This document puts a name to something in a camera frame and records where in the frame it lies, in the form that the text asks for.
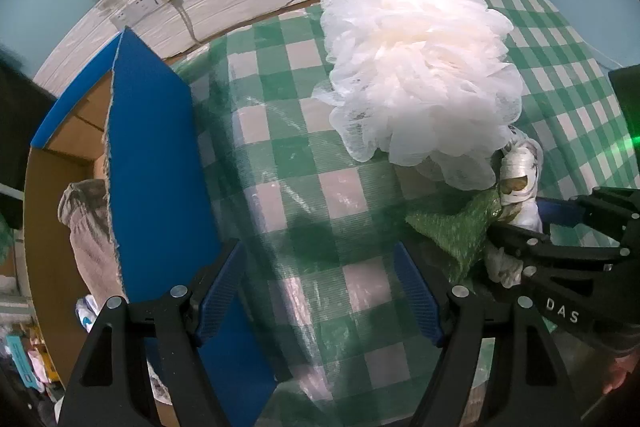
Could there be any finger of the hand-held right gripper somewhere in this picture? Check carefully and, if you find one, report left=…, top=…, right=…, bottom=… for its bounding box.
left=487, top=222, right=632, bottom=269
left=537, top=187, right=632, bottom=248

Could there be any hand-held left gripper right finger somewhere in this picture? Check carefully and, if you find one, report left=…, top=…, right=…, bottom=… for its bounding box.
left=393, top=241, right=583, bottom=427

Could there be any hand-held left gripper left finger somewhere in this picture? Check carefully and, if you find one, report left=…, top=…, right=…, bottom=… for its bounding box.
left=59, top=238, right=247, bottom=427

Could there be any white and blue sock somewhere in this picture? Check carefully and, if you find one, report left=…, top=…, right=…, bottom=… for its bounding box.
left=75, top=296, right=104, bottom=333

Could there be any grey cloth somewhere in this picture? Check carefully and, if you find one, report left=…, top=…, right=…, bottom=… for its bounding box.
left=57, top=179, right=126, bottom=303

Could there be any blue cardboard box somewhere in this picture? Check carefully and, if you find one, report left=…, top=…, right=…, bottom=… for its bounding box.
left=22, top=27, right=279, bottom=427

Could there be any white mesh bath loofah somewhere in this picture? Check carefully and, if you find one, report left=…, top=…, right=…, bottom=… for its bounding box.
left=312, top=0, right=525, bottom=190

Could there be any person's right hand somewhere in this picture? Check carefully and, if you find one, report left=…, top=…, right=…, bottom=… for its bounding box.
left=602, top=349, right=640, bottom=396

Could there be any green checkered tablecloth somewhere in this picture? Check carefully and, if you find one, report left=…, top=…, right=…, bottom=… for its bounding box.
left=170, top=0, right=640, bottom=427

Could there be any grey plug cable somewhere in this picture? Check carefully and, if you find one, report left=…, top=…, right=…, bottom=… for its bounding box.
left=158, top=0, right=204, bottom=46

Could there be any white double wall socket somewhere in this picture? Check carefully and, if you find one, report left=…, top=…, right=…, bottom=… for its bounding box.
left=110, top=0, right=151, bottom=30

